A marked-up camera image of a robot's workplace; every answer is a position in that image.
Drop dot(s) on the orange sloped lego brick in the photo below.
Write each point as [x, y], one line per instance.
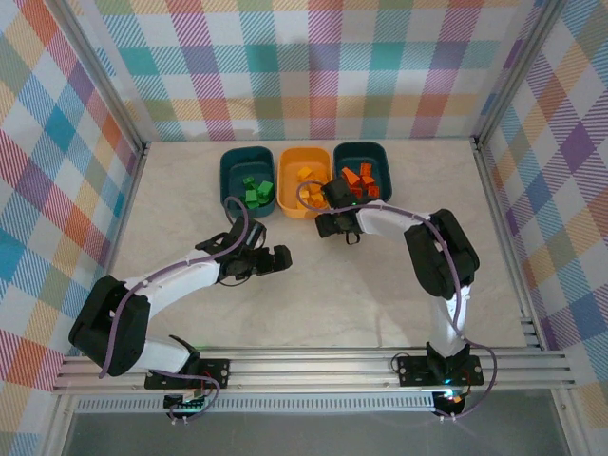
[349, 176]

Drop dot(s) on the long yellow lego brick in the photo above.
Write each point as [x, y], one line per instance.
[304, 173]

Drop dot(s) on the dark green lego brick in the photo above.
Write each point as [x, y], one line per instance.
[267, 186]

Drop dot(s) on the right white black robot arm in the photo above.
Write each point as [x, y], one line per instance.
[442, 256]

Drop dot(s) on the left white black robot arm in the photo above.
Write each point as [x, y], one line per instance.
[109, 328]

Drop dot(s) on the dark teal plastic container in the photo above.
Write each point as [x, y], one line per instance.
[380, 161]
[235, 166]

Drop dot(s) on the yellow plastic container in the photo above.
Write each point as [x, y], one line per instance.
[292, 159]

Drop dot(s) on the long aluminium base rail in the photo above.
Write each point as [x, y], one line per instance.
[309, 370]

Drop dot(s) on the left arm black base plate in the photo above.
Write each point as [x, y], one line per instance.
[216, 373]

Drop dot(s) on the aluminium side rail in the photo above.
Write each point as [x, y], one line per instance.
[135, 185]
[489, 190]

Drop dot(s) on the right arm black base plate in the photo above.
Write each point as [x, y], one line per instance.
[413, 370]

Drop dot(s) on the aluminium frame post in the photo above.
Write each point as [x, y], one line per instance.
[102, 81]
[518, 71]

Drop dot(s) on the aluminium frame leg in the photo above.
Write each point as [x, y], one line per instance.
[59, 427]
[570, 423]

